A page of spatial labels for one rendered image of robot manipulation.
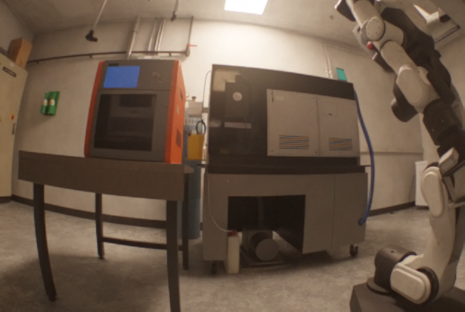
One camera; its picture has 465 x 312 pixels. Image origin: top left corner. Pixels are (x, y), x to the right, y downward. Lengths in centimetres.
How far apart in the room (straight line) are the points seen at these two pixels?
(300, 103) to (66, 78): 303
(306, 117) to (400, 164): 275
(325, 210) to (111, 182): 131
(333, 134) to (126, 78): 142
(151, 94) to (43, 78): 304
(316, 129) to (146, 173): 124
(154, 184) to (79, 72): 280
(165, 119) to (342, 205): 132
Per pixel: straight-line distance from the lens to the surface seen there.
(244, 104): 149
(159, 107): 85
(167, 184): 71
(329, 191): 157
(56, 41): 403
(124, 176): 75
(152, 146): 82
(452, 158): 50
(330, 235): 165
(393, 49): 71
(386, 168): 378
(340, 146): 173
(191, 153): 142
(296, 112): 159
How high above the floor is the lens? 68
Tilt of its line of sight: 9 degrees up
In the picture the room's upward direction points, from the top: 1 degrees clockwise
